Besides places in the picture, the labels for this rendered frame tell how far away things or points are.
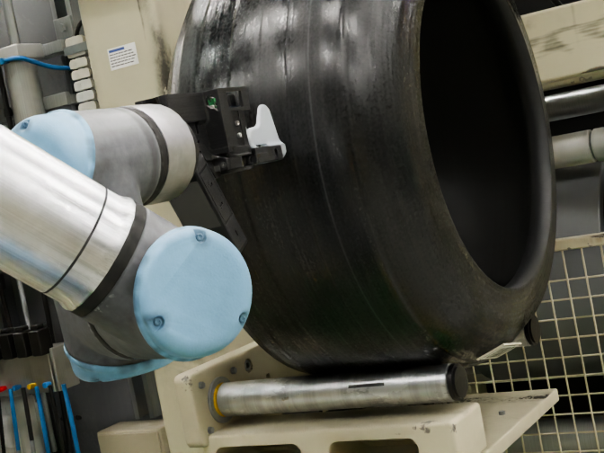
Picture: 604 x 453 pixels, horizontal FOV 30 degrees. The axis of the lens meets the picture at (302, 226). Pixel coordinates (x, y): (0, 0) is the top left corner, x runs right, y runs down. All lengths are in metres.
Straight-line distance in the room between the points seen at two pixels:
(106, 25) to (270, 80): 0.44
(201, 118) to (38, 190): 0.35
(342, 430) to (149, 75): 0.55
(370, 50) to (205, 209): 0.27
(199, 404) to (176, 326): 0.72
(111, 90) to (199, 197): 0.58
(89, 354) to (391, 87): 0.47
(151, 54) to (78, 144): 0.69
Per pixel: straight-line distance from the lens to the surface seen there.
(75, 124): 0.91
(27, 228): 0.75
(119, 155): 0.92
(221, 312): 0.78
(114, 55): 1.61
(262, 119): 1.16
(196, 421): 1.48
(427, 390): 1.34
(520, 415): 1.54
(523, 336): 1.58
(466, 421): 1.35
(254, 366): 1.59
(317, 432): 1.40
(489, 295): 1.34
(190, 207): 1.07
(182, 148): 0.99
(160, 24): 1.57
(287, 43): 1.24
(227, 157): 1.08
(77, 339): 0.92
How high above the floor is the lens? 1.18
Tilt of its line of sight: 3 degrees down
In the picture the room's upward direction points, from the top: 11 degrees counter-clockwise
